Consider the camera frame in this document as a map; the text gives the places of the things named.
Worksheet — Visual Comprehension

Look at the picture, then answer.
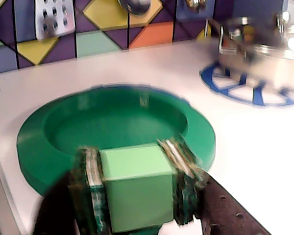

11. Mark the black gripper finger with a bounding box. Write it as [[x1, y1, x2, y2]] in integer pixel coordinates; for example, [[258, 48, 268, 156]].
[[156, 137, 270, 235], [39, 146, 111, 235]]

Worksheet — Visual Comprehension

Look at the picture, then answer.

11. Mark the light green cube lid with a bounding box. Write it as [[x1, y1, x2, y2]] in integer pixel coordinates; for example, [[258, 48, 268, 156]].
[[98, 143, 176, 233]]

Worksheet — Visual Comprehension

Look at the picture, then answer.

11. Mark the dark green round bowl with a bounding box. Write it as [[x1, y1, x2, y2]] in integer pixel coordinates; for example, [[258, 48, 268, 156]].
[[16, 84, 216, 196]]

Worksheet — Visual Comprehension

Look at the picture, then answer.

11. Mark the colourful geometric tile backsplash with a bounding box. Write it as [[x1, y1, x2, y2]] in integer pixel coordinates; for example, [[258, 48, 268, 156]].
[[0, 0, 236, 75]]

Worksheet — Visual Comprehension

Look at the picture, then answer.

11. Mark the shiny steel pot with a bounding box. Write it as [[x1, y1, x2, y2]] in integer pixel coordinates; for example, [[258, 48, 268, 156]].
[[218, 12, 294, 91]]

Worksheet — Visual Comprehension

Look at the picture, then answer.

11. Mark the steel slotted spatula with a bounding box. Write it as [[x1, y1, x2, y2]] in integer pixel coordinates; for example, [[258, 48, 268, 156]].
[[34, 0, 75, 40]]

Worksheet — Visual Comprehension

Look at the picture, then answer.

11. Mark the steel ladle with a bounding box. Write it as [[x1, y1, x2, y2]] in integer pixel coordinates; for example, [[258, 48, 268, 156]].
[[117, 0, 151, 15]]

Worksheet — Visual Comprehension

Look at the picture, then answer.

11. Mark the steel hanging utensil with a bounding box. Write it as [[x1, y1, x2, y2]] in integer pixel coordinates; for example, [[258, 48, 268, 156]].
[[185, 0, 208, 12]]

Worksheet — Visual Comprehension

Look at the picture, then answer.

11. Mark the blue burner ring print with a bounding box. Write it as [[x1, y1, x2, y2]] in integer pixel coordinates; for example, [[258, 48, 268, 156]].
[[199, 62, 294, 107]]

